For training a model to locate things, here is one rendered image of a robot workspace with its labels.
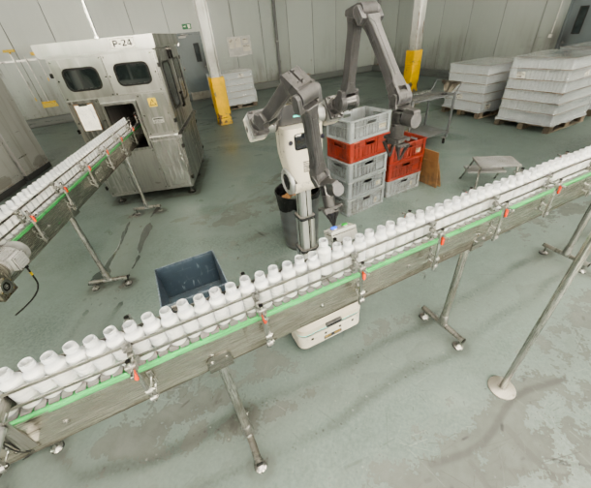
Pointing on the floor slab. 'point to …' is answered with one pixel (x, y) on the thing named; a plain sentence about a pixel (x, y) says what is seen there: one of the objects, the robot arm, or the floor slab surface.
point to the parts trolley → (427, 112)
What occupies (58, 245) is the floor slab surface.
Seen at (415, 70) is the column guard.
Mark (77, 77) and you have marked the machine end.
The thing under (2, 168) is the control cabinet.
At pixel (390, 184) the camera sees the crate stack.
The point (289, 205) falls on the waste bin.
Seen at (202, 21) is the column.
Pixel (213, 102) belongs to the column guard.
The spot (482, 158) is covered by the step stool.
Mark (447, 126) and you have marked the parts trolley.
